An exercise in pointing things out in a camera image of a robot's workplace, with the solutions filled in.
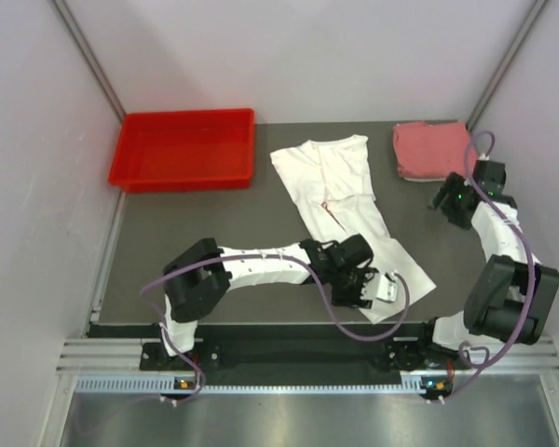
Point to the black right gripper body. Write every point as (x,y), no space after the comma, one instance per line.
(456,186)

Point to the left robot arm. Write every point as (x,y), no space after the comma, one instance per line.
(190,297)

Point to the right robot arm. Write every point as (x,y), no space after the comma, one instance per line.
(496,301)

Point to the white t-shirt with red print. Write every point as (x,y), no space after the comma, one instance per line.
(330,184)

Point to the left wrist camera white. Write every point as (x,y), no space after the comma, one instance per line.
(387,288)

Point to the folded white t-shirt under pink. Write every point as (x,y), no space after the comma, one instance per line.
(425,179)

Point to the grey slotted cable duct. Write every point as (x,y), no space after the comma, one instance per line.
(176,386)

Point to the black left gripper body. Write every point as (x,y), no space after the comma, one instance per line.
(347,288)

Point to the red plastic bin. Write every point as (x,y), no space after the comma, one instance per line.
(184,151)

